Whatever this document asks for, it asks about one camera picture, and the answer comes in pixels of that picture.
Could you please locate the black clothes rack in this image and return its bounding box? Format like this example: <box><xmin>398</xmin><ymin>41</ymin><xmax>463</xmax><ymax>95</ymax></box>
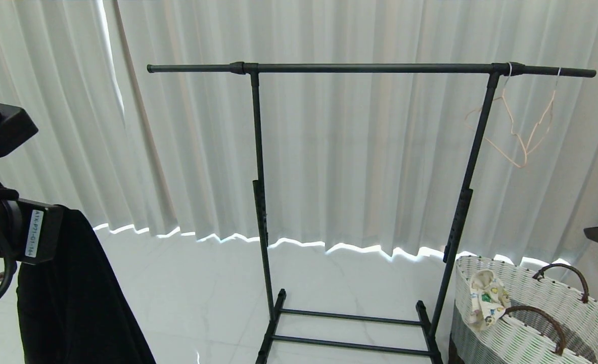
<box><xmin>147</xmin><ymin>62</ymin><xmax>596</xmax><ymax>364</ymax></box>

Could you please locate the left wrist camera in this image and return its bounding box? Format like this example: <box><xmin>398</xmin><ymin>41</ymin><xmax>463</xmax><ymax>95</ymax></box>
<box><xmin>0</xmin><ymin>104</ymin><xmax>39</xmax><ymax>158</ymax></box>

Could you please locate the white laundry basket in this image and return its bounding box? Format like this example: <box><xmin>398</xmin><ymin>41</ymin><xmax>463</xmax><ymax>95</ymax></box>
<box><xmin>449</xmin><ymin>255</ymin><xmax>598</xmax><ymax>364</ymax></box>

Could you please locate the white curtain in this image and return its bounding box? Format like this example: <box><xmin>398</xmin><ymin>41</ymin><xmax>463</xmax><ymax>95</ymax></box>
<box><xmin>0</xmin><ymin>0</ymin><xmax>598</xmax><ymax>268</ymax></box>

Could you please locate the black garment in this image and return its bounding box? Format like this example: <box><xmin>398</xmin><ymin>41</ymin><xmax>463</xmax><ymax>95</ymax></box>
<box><xmin>16</xmin><ymin>205</ymin><xmax>157</xmax><ymax>364</ymax></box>

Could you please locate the pink clothes hanger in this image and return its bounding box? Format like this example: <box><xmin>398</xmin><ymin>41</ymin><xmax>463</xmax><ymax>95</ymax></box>
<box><xmin>524</xmin><ymin>67</ymin><xmax>562</xmax><ymax>155</ymax></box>
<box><xmin>465</xmin><ymin>63</ymin><xmax>530</xmax><ymax>169</ymax></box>

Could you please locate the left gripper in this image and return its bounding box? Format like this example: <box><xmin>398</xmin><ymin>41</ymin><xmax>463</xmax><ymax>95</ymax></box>
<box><xmin>0</xmin><ymin>177</ymin><xmax>65</xmax><ymax>266</ymax></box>

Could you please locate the cream printed garment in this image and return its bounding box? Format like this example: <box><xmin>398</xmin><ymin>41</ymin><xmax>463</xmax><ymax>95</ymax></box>
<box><xmin>468</xmin><ymin>269</ymin><xmax>512</xmax><ymax>332</ymax></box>

